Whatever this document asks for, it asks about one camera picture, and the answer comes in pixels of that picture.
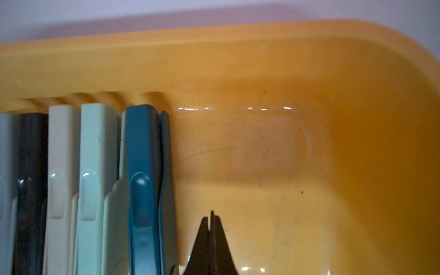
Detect grey pruning pliers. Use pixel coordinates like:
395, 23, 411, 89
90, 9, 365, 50
1, 113, 19, 275

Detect yellow plastic storage tray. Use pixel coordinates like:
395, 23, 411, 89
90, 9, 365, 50
1, 19, 440, 275

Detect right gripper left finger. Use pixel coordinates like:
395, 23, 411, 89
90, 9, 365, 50
184, 217, 210, 275

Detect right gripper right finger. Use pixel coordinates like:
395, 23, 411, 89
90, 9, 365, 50
209, 211, 238, 275

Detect beige pruning pliers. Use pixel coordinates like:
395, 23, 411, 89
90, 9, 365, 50
43, 105, 81, 275

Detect black pruning pliers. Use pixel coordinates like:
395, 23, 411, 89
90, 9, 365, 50
14, 113, 48, 275

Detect teal pliers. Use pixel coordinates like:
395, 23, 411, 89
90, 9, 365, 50
126, 105, 179, 275

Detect light green pliers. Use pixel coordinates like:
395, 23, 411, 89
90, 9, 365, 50
74, 103, 128, 275

